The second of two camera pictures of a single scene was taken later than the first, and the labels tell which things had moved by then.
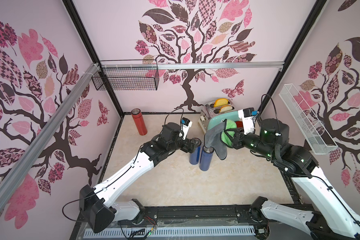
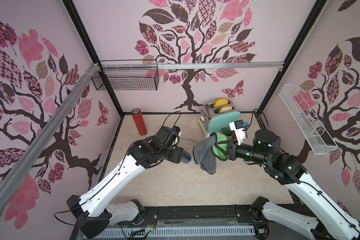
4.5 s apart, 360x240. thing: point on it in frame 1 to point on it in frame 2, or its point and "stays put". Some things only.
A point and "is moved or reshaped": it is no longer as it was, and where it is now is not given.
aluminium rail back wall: [189, 64] stays put
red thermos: [137, 114] stays put
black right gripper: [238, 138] to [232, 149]
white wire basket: [318, 136] stays put
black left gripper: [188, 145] to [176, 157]
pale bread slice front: [225, 108] stays put
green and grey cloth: [220, 135] is moved or reshaped
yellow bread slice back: [220, 101] stays put
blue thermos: [194, 157] to [186, 157]
